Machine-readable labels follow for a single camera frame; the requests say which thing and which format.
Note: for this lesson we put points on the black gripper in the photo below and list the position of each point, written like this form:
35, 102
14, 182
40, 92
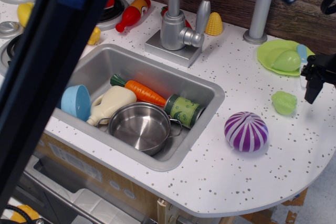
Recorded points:
318, 70

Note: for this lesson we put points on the light green toy broccoli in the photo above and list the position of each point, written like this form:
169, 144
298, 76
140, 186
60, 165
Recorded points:
284, 103

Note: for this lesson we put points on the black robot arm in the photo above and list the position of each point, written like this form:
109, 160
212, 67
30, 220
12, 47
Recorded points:
53, 41

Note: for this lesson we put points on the stainless steel pot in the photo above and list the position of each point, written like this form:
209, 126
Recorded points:
145, 127

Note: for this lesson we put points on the light green toy pear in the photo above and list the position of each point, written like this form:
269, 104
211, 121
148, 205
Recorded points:
287, 61

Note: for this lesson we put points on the blue white toy knife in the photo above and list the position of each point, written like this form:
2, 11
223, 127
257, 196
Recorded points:
302, 52

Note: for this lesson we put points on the light green toy plate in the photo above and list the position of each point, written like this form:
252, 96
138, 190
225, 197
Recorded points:
269, 51

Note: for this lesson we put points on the purple striped toy onion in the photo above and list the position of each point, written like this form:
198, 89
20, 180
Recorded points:
246, 132

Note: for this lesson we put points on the yellow toy corn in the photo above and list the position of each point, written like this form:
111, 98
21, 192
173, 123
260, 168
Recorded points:
214, 26

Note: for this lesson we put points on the green toy can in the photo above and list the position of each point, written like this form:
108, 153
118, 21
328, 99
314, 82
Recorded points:
184, 110

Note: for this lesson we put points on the silver toy faucet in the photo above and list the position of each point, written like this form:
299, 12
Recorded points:
175, 41

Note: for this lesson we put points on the red toy chili pepper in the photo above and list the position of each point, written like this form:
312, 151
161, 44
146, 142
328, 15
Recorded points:
164, 10

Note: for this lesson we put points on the orange toy carrot in sink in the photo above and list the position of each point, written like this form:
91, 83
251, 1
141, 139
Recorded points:
141, 91

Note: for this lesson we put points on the red toy ketchup bottle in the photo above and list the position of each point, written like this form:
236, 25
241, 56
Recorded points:
132, 14

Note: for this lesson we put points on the cream toy milk jug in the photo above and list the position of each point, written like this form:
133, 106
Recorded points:
103, 107

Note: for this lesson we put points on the middle black stove burner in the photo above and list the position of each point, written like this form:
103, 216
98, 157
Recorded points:
111, 16

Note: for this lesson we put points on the black stove burner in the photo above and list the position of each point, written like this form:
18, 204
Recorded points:
111, 16
7, 54

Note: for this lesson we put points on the red white toy sushi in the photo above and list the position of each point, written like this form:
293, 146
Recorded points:
109, 4

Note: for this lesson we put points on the silver sink basin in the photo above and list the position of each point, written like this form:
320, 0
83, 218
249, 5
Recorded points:
190, 99

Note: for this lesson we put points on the yellow toy bell pepper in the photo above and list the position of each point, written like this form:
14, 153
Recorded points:
95, 36

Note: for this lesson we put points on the light blue toy bowl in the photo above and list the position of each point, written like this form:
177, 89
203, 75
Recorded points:
76, 102

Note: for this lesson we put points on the yellow toy banana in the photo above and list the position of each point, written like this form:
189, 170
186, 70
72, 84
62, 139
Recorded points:
24, 11

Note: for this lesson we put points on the front black stove burner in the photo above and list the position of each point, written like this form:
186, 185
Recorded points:
7, 54

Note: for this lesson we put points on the silver stove knob front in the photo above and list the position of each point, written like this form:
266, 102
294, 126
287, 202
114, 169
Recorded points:
10, 29

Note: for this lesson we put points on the yellow object bottom left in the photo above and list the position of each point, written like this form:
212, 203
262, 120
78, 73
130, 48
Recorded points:
26, 209

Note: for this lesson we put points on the silver post right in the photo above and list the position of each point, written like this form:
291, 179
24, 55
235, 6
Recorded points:
256, 34

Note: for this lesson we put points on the silver oven door handle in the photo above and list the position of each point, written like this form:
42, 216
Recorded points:
60, 192

